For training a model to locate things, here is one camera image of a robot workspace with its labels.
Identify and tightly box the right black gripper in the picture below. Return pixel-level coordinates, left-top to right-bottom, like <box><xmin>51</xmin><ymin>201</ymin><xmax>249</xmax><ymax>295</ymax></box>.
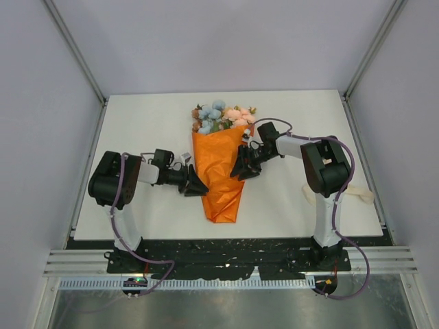
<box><xmin>232</xmin><ymin>145</ymin><xmax>276</xmax><ymax>182</ymax></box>

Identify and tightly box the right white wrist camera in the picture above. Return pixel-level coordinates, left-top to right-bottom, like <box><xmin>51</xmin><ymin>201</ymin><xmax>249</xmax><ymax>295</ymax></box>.
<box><xmin>241</xmin><ymin>129</ymin><xmax>254</xmax><ymax>146</ymax></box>

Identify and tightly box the aluminium frame post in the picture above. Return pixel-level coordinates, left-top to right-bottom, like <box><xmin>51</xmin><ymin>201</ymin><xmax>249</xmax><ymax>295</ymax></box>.
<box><xmin>342</xmin><ymin>0</ymin><xmax>408</xmax><ymax>101</ymax></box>
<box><xmin>43</xmin><ymin>0</ymin><xmax>108</xmax><ymax>103</ymax></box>

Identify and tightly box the left aluminium frame post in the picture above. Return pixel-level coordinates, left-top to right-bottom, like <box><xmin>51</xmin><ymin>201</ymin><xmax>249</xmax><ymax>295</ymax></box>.
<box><xmin>43</xmin><ymin>0</ymin><xmax>108</xmax><ymax>103</ymax></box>

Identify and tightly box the orange wrapping paper sheet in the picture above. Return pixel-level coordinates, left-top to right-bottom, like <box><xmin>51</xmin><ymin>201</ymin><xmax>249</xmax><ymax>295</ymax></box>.
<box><xmin>192</xmin><ymin>125</ymin><xmax>250</xmax><ymax>223</ymax></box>

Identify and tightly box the cream ribbon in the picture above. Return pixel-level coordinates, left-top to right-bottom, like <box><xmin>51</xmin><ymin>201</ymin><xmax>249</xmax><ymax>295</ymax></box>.
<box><xmin>301</xmin><ymin>184</ymin><xmax>375</xmax><ymax>206</ymax></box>

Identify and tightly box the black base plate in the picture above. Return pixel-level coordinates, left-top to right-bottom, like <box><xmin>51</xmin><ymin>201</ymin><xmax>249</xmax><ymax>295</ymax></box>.
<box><xmin>64</xmin><ymin>236</ymin><xmax>354</xmax><ymax>280</ymax></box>

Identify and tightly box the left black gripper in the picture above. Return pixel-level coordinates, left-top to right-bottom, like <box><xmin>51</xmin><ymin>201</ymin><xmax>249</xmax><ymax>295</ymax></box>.
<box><xmin>164</xmin><ymin>164</ymin><xmax>208</xmax><ymax>197</ymax></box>

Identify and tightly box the fake flower bouquet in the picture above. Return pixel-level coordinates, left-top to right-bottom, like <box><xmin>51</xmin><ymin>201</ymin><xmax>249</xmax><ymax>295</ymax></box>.
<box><xmin>191</xmin><ymin>100</ymin><xmax>230</xmax><ymax>135</ymax></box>

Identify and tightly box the right aluminium frame post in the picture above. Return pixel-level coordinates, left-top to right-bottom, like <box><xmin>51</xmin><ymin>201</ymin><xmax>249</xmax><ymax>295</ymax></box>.
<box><xmin>342</xmin><ymin>0</ymin><xmax>408</xmax><ymax>101</ymax></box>

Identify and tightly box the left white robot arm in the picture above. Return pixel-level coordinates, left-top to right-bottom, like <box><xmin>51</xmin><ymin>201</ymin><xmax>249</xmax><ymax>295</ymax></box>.
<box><xmin>88</xmin><ymin>149</ymin><xmax>209</xmax><ymax>273</ymax></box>

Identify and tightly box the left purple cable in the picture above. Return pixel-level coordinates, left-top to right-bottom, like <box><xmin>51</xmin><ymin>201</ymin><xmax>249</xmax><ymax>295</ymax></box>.
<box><xmin>110</xmin><ymin>151</ymin><xmax>176</xmax><ymax>299</ymax></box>

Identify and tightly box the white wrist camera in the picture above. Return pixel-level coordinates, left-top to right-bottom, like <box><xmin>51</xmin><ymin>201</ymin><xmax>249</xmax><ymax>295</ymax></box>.
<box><xmin>179</xmin><ymin>152</ymin><xmax>192</xmax><ymax>166</ymax></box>
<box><xmin>241</xmin><ymin>129</ymin><xmax>254</xmax><ymax>146</ymax></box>

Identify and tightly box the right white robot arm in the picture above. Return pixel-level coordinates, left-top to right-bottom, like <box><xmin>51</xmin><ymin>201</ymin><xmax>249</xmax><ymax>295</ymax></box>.
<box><xmin>230</xmin><ymin>121</ymin><xmax>355</xmax><ymax>270</ymax></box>

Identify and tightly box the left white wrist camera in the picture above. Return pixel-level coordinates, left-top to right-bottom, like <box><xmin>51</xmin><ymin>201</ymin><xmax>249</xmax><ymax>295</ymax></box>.
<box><xmin>179</xmin><ymin>152</ymin><xmax>192</xmax><ymax>166</ymax></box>

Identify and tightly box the white slotted cable duct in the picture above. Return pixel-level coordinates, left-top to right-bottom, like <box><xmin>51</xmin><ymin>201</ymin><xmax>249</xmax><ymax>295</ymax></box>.
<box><xmin>58</xmin><ymin>276</ymin><xmax>315</xmax><ymax>291</ymax></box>

